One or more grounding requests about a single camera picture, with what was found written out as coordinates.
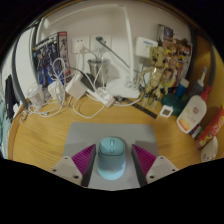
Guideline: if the white lotion bottle red pump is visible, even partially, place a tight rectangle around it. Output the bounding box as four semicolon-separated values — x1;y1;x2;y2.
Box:
176;85;212;135

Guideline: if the black flat device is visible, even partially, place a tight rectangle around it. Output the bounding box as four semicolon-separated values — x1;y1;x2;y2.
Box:
4;74;20;119

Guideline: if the white charger block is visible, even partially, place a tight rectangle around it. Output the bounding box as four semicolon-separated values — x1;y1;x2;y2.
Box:
65;73;88;99

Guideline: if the white wall outlet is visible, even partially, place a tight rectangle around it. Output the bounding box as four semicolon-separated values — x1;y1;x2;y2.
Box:
90;34;113;51
71;36;90;54

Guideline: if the tan tree figure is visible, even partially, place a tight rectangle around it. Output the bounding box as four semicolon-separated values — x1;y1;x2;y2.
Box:
141;45;169;109
166;39;188;94

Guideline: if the white desk lamp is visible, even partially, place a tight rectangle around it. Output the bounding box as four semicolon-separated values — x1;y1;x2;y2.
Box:
43;4;141;100

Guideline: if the blue model kit box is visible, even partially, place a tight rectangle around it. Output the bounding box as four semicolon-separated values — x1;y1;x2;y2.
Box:
32;31;71;88

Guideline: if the white ceramic mug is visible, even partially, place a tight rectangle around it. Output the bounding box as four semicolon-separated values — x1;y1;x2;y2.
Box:
200;135;219;163

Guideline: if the red potato chip can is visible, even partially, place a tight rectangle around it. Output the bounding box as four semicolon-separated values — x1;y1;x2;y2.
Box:
195;104;224;150

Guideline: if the grey mouse pad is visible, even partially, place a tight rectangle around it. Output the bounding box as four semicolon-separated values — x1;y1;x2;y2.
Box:
62;121;160;192

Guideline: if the teal cloth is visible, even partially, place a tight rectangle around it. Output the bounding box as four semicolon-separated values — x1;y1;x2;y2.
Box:
0;99;10;158

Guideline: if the small white charger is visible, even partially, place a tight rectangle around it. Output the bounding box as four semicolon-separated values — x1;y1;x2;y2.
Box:
47;81;61;100

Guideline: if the small white cube clock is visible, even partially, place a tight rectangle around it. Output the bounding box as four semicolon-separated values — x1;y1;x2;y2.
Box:
159;104;174;118

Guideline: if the white power strip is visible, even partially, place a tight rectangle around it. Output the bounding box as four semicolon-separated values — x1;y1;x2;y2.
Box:
87;87;116;108

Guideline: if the metal cup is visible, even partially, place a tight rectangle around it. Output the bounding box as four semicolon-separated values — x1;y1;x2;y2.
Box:
87;58;110;88

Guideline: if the white cable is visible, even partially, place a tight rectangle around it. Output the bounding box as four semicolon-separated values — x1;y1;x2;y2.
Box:
19;57;114;120

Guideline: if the light blue computer mouse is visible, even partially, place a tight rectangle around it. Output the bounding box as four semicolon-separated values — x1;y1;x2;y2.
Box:
96;136;128;181

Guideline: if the white wall box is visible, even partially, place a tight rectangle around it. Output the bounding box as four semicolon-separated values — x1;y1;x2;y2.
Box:
134;36;158;58

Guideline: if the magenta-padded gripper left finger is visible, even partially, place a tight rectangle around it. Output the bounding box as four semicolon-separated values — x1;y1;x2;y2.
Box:
50;143;98;188

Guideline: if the clear plastic cup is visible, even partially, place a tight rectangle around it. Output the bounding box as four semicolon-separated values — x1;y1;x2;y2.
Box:
26;82;46;107

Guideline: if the black ruler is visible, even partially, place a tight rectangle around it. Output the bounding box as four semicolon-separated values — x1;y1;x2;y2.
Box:
132;102;158;120

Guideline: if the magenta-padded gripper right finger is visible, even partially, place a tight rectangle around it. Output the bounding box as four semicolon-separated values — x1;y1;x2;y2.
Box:
130;143;180;187

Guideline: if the printed figure box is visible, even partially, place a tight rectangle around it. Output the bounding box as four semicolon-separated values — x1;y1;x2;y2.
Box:
156;23;193;81

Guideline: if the blue spray bottle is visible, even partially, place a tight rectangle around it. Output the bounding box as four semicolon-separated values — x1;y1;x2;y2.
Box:
186;66;208;101

